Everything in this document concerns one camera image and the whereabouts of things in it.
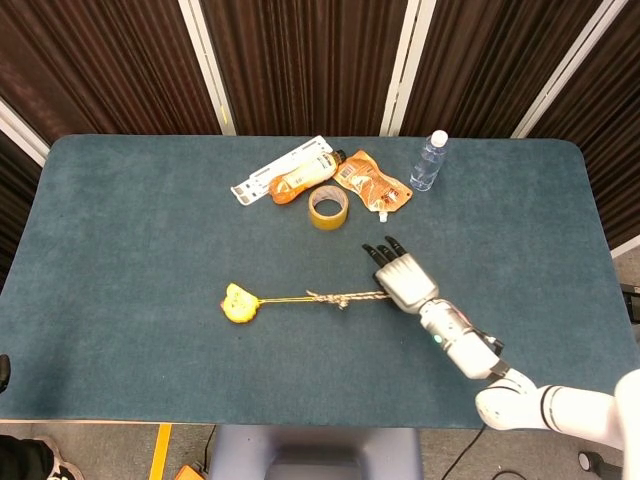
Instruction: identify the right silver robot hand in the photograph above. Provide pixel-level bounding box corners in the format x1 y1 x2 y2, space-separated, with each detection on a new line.
361 235 440 316

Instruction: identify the beige braided rope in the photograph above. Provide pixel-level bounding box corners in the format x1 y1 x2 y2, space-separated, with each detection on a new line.
305 288 392 311

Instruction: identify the yellow tape measure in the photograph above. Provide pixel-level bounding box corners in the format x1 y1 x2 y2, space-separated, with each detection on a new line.
220 282 261 326

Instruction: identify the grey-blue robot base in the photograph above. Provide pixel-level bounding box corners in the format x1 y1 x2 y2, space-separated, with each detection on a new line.
207 427 424 480

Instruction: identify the clear brown packing tape roll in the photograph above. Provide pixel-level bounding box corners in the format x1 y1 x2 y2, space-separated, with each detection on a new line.
307 185 350 232

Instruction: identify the orange spout pouch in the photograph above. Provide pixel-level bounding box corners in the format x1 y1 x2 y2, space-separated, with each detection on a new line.
331 149 415 223

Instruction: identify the clear water bottle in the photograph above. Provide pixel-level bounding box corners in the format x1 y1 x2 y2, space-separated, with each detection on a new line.
409 129 449 193

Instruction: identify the orange drink bottle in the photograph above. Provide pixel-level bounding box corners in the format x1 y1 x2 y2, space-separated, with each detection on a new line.
268 148 348 206

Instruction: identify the white plastic strip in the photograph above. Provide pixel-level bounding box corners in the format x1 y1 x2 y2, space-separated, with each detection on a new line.
230 135 333 206

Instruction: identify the black device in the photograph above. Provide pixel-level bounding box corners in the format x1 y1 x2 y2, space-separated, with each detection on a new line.
618 282 640 324

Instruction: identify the brown pleated screen panel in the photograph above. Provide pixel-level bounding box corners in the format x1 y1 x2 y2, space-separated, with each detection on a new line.
528 0 640 251
199 0 412 138
0 0 224 147
0 128 44 294
401 0 604 139

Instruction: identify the blue felt table cover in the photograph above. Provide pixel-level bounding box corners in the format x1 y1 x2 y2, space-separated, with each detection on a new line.
0 133 640 431

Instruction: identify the black and white bag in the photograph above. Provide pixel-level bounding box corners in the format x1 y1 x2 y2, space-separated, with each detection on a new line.
0 433 84 480

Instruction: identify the black floor cable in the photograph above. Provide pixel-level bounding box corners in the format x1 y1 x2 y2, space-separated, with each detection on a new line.
441 427 487 480
200 424 218 469

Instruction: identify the white screen frame post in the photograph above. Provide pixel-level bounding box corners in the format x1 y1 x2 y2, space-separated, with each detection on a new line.
610 233 640 259
0 98 50 168
511 0 632 140
379 0 437 138
178 0 238 137

